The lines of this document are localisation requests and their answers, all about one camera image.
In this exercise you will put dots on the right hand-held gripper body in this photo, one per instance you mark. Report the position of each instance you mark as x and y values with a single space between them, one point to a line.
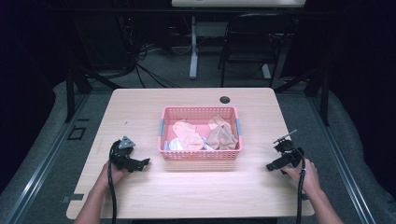
289 152

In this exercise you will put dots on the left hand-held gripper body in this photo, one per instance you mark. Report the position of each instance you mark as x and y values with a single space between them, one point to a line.
122 154

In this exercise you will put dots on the person's left hand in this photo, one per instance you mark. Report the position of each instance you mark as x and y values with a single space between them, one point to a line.
114 174

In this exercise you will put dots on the person's right hand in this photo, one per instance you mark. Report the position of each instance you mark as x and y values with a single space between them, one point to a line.
303 179

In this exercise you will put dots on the white sock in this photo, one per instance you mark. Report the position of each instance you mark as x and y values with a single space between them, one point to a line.
175 145

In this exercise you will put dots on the peach sock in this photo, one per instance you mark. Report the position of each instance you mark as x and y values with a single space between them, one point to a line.
188 135

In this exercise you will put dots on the pink plastic basket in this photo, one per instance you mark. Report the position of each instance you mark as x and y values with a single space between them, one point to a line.
199 155

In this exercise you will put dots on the tan sock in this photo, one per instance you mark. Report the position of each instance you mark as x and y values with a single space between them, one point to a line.
221 135

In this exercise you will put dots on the grey tape strip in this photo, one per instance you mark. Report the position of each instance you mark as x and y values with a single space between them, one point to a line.
73 197

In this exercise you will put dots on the black metal stand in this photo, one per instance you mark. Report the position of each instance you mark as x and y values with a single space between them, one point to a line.
323 93
73 90

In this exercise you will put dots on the black folding chair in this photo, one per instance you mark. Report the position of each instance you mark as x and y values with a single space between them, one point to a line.
249 40

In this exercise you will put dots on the white desk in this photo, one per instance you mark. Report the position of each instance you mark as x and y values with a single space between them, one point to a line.
236 3

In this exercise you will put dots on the metal floor rail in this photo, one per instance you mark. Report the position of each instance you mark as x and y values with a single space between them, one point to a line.
342 161
46 161

